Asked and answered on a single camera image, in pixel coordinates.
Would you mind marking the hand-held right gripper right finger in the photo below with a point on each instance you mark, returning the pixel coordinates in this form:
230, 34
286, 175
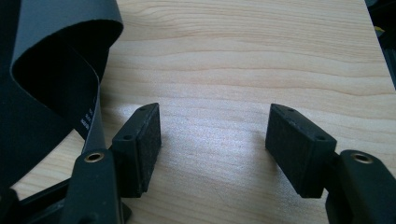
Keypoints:
311, 155

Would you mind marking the dark grey mat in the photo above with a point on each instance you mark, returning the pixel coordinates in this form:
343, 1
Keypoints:
40, 93

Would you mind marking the dark object with yellow spot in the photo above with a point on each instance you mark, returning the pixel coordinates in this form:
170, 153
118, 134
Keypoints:
386, 31

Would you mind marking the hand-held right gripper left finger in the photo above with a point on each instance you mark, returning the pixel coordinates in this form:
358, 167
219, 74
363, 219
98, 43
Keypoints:
134, 155

